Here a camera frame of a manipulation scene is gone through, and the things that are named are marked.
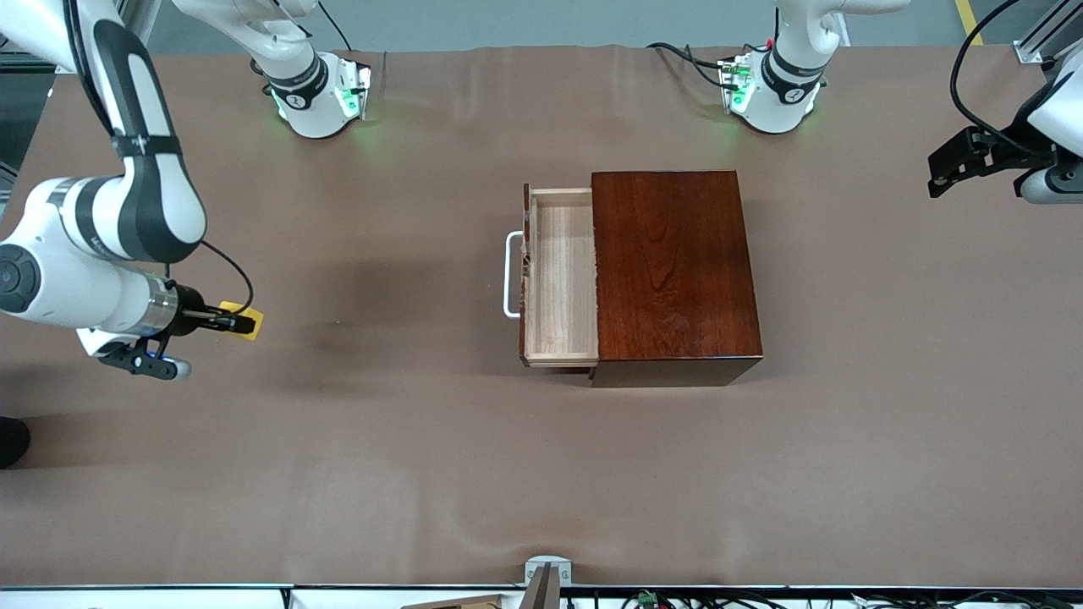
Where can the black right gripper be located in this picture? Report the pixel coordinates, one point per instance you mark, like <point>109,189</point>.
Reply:
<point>188,306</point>

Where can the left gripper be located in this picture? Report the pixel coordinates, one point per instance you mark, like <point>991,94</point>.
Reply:
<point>995,155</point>

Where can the yellow block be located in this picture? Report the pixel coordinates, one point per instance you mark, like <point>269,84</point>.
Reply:
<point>231,307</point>

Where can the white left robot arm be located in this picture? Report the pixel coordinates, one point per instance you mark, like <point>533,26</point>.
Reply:
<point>783,85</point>

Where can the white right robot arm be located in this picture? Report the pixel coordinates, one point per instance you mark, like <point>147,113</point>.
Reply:
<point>144,194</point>

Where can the black round object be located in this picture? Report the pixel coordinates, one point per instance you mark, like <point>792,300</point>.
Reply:
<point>12,441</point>

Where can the brown table cloth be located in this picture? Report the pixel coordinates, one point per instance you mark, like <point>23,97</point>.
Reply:
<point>423,465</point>

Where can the dark brown wooden cabinet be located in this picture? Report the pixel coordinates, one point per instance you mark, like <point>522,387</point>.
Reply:
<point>677,271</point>

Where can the grey metal clamp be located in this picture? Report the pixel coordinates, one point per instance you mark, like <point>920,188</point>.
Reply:
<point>546,579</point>

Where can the aluminium frame profile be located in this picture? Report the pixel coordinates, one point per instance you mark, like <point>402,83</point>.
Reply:
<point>1045,34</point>

